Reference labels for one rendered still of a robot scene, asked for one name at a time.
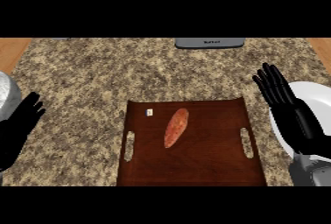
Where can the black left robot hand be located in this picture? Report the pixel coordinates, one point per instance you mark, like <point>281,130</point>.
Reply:
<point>16,128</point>

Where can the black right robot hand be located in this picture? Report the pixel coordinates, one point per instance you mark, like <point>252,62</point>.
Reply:
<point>297,122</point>

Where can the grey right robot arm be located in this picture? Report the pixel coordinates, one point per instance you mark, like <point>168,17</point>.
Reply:
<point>312,172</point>

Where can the white plate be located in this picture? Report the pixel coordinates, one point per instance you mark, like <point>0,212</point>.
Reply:
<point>312,102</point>

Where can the dark brown wooden tray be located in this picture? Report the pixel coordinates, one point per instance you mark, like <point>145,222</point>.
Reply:
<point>190,143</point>

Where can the orange sweet potato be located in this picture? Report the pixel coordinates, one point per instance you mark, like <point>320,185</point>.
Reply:
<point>176,127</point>

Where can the silver metal pot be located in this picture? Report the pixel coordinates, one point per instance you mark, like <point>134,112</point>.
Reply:
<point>7,96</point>

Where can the small white sticker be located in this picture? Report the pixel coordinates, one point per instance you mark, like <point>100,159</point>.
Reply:
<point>149,112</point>

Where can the grey flat appliance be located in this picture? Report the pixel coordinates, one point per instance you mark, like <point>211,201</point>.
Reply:
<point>210,42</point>

